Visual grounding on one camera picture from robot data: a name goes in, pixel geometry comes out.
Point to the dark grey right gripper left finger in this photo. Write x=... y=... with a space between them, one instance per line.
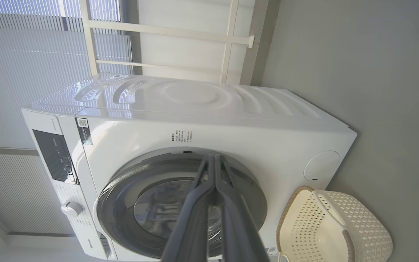
x=191 y=225

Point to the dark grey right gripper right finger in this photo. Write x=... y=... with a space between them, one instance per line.
x=238 y=229

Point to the round black glass washer door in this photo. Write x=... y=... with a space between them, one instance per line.
x=140 y=203

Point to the white front-load washing machine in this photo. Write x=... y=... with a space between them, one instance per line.
x=231 y=120

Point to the white washer control knob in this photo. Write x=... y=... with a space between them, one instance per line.
x=72 y=208

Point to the black washer control panel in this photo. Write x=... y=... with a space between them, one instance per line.
x=55 y=156

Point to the blue energy label sticker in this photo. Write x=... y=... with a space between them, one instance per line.
x=271 y=250

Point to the black text instruction sticker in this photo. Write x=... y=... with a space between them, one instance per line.
x=181 y=136

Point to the round white filter cover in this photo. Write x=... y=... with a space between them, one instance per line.
x=321 y=165

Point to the cream laundry basket brown rim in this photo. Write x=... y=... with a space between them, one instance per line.
x=358 y=229

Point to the black QR code sticker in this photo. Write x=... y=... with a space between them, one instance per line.
x=84 y=131

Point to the white window blinds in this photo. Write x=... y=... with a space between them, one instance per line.
x=24 y=72

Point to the white metal frame rack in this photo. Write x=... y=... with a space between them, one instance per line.
x=158 y=31

